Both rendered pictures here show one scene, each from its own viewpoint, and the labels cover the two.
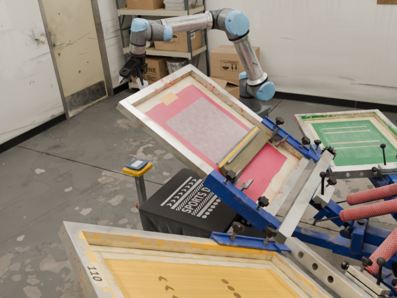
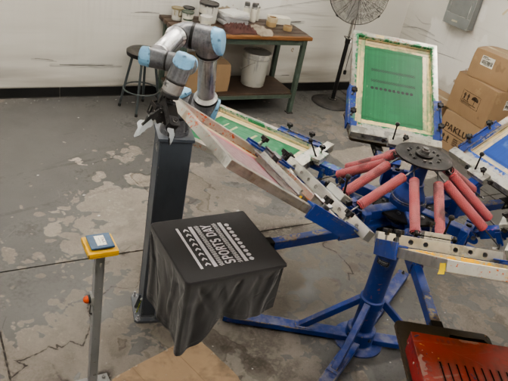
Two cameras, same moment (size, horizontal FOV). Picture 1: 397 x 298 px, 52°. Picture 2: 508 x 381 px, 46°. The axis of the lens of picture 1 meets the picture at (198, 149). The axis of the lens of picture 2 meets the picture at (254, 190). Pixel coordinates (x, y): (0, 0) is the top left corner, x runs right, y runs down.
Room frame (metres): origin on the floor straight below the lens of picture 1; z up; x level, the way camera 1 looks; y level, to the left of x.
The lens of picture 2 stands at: (0.73, 1.96, 2.52)
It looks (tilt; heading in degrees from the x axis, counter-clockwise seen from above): 30 degrees down; 294
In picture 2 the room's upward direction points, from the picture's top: 12 degrees clockwise
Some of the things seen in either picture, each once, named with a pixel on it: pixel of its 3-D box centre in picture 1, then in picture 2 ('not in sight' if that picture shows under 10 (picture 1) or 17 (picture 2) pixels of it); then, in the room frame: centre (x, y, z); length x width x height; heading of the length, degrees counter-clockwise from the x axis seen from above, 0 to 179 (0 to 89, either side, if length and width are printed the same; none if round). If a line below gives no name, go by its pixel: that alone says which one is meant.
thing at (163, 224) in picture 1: (184, 253); (231, 308); (1.56, 0.11, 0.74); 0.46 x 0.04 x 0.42; 58
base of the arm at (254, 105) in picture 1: (249, 100); (175, 122); (2.27, -0.33, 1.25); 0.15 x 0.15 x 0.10
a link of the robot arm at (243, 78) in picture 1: (249, 82); (179, 101); (2.27, -0.33, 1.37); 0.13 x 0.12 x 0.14; 22
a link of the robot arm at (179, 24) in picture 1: (189, 23); (168, 44); (2.13, 0.00, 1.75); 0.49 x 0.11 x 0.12; 112
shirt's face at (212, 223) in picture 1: (200, 197); (218, 243); (1.74, 0.01, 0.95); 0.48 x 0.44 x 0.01; 58
